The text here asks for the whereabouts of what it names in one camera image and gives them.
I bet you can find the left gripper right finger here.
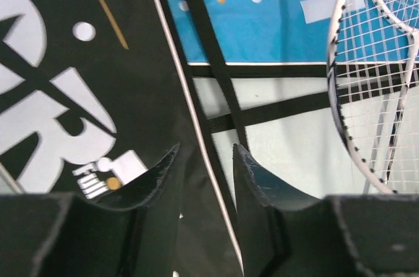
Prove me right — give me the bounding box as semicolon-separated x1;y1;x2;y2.
233;144;418;276

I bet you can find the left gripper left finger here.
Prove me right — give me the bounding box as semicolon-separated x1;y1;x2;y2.
1;145;181;276

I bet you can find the black racket bag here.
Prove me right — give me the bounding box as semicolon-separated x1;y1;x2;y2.
1;0;242;276

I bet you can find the white racket black handle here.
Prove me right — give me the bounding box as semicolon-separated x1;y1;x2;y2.
326;0;418;194

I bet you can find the blue racket bag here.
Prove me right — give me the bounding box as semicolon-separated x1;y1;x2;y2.
153;0;419;80

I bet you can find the white racket on blue bag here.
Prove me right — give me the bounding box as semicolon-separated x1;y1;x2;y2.
373;0;418;193

